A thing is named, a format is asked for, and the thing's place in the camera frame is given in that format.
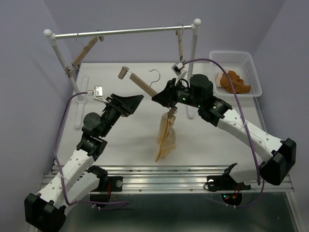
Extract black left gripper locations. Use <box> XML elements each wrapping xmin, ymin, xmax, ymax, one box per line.
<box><xmin>99</xmin><ymin>94</ymin><xmax>143</xmax><ymax>137</ymax></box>

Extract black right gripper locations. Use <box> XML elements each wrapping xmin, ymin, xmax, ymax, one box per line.
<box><xmin>151</xmin><ymin>78</ymin><xmax>203</xmax><ymax>109</ymax></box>

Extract wooden clip hanger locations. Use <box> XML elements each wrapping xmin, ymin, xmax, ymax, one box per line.
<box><xmin>66</xmin><ymin>36</ymin><xmax>104</xmax><ymax>79</ymax></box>
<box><xmin>117</xmin><ymin>65</ymin><xmax>179</xmax><ymax>121</ymax></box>
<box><xmin>175</xmin><ymin>25</ymin><xmax>184</xmax><ymax>62</ymax></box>

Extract beige underwear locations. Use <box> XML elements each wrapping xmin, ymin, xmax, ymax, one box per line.
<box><xmin>154</xmin><ymin>113</ymin><xmax>176</xmax><ymax>162</ymax></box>

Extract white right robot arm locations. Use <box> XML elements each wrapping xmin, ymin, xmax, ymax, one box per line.
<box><xmin>152</xmin><ymin>74</ymin><xmax>296</xmax><ymax>192</ymax></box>

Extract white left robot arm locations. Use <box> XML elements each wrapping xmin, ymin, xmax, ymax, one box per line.
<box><xmin>24</xmin><ymin>94</ymin><xmax>144</xmax><ymax>232</ymax></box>

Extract brown underwear in basket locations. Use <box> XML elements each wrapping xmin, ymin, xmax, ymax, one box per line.
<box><xmin>215</xmin><ymin>70</ymin><xmax>251</xmax><ymax>94</ymax></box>

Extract white clothes rack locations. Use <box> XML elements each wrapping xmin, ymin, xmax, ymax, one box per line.
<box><xmin>43</xmin><ymin>18</ymin><xmax>202</xmax><ymax>129</ymax></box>

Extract white plastic basket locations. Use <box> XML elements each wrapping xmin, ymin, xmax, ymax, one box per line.
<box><xmin>209</xmin><ymin>50</ymin><xmax>263</xmax><ymax>98</ymax></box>

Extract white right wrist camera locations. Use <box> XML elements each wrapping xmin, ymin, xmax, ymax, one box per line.
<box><xmin>171</xmin><ymin>62</ymin><xmax>187</xmax><ymax>85</ymax></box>

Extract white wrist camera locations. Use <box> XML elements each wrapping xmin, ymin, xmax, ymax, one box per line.
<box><xmin>87</xmin><ymin>86</ymin><xmax>108</xmax><ymax>103</ymax></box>
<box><xmin>171</xmin><ymin>62</ymin><xmax>187</xmax><ymax>85</ymax></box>

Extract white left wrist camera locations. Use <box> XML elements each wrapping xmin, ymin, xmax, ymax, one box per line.
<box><xmin>87</xmin><ymin>86</ymin><xmax>108</xmax><ymax>103</ymax></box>

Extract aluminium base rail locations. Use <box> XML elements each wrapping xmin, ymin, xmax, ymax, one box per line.
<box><xmin>41</xmin><ymin>165</ymin><xmax>295</xmax><ymax>194</ymax></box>

